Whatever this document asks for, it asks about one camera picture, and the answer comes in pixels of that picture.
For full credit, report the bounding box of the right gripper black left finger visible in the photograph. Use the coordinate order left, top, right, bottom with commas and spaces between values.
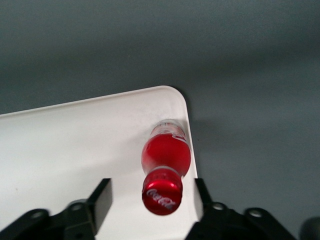
49, 178, 112, 240

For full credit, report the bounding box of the white plastic tray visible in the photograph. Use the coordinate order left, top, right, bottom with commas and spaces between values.
0, 85, 203, 240

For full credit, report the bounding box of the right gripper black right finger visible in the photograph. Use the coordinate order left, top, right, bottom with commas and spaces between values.
184, 178, 241, 240

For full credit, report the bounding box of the red coke bottle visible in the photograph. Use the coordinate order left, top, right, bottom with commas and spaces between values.
140, 118, 191, 216

